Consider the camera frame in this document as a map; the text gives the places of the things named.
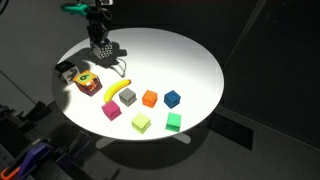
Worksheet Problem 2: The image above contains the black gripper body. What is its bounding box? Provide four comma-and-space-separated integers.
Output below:
86, 15, 107, 42

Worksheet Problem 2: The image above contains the dark soft block letter A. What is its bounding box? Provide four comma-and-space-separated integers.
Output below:
55, 61, 79, 84

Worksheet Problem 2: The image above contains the orange soft block number nine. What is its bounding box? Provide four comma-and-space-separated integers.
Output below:
73, 70, 102, 97

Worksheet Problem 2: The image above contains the yellow banana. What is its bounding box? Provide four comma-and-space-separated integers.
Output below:
103, 79, 131, 103

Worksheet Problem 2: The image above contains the grey cube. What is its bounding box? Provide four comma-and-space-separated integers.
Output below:
119, 88, 137, 107

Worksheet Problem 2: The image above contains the white round table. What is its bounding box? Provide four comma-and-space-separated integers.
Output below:
52, 28, 224, 147

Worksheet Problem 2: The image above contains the magenta cube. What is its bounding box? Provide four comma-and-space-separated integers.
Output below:
102, 100, 122, 121

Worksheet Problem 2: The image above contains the orange cube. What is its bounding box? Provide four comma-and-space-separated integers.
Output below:
142, 90, 158, 108

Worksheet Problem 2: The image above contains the blue cube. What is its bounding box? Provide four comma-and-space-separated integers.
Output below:
164, 90, 181, 109

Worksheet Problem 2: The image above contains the lime yellow cube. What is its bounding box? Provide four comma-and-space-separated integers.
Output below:
131, 113, 151, 134

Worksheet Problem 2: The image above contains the green cube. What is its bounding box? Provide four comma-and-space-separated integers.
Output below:
166, 112, 181, 132

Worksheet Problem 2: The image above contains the right blue orange clamp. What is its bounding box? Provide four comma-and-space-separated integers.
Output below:
0, 142, 53, 180

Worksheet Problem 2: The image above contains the teal camera mount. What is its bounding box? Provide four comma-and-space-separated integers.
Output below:
61, 3, 89, 16

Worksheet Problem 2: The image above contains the black cable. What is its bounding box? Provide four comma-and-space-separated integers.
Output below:
114, 57, 128, 76

